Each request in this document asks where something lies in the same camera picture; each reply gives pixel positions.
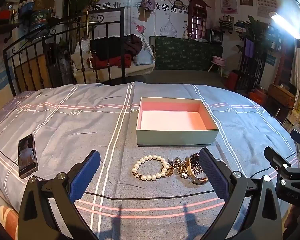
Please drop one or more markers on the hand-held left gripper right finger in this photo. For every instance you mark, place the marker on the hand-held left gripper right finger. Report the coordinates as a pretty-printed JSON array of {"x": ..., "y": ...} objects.
[{"x": 212, "y": 175}]

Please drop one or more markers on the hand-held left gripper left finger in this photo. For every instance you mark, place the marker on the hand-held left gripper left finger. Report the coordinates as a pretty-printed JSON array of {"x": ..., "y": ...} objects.
[{"x": 87, "y": 175}]

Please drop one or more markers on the pink-lined cardboard box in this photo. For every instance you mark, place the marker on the pink-lined cardboard box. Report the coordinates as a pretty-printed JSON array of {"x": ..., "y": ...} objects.
[{"x": 175, "y": 120}]

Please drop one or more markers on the grey plaid bed blanket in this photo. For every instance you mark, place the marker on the grey plaid bed blanket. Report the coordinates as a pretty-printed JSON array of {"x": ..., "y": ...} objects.
[{"x": 65, "y": 130}]

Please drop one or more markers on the orange plastic basin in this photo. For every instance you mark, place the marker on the orange plastic basin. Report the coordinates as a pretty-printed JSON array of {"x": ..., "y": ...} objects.
[{"x": 257, "y": 97}]

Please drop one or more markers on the black smartphone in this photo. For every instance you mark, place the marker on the black smartphone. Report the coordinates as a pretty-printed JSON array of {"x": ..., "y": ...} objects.
[{"x": 27, "y": 155}]

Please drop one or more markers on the black iron rack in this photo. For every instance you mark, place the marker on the black iron rack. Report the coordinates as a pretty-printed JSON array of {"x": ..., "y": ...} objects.
[{"x": 250, "y": 72}]

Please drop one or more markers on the red bin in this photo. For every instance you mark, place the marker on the red bin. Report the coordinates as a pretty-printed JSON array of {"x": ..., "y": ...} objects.
[{"x": 232, "y": 80}]

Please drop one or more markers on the orange striped cloth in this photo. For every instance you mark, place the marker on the orange striped cloth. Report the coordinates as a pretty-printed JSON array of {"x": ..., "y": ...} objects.
[{"x": 7, "y": 222}]

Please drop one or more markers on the purple hanging cloth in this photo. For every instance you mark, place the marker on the purple hanging cloth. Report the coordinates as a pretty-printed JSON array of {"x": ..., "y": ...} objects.
[{"x": 249, "y": 48}]

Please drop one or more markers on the pink stool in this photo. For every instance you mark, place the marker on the pink stool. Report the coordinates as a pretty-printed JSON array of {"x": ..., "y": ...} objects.
[{"x": 218, "y": 60}]

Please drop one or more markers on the bright tube lamp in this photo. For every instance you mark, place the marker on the bright tube lamp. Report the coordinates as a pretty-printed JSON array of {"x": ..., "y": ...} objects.
[{"x": 285, "y": 23}]

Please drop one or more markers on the red cloth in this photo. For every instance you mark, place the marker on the red cloth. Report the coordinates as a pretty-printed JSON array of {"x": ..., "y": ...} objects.
[{"x": 115, "y": 61}]

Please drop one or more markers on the green potted plant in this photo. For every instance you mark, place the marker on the green potted plant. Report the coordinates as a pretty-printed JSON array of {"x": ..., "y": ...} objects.
[{"x": 255, "y": 27}]

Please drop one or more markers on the green floral covered table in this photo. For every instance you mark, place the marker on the green floral covered table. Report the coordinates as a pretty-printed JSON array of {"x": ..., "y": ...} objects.
[{"x": 185, "y": 55}]

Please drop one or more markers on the light blue pillow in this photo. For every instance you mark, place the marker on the light blue pillow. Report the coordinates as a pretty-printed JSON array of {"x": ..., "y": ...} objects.
[{"x": 143, "y": 57}]

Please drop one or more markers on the small black monitor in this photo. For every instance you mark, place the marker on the small black monitor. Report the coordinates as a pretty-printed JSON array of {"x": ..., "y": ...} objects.
[{"x": 216, "y": 36}]

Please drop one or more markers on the dark clothes pile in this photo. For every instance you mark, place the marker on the dark clothes pile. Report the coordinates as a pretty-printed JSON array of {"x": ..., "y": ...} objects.
[{"x": 132, "y": 45}]

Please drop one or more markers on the white wicker hanging chair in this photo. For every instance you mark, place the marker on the white wicker hanging chair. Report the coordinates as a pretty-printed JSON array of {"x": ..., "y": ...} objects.
[{"x": 147, "y": 47}]

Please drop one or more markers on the white vase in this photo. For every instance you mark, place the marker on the white vase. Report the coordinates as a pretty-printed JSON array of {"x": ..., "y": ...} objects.
[{"x": 185, "y": 35}]

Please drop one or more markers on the red phone booth poster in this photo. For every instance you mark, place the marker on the red phone booth poster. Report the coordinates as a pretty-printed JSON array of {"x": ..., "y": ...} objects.
[{"x": 200, "y": 20}]

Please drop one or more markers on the black iron bed frame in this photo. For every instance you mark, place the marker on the black iron bed frame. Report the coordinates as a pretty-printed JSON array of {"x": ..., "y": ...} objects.
[{"x": 122, "y": 55}]

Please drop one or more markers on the cluttered wall shelf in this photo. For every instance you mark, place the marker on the cluttered wall shelf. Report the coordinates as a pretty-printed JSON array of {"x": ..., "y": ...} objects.
[{"x": 40, "y": 17}]

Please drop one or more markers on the large printed wall poster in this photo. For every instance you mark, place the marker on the large printed wall poster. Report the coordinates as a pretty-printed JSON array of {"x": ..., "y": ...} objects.
[{"x": 170, "y": 10}]

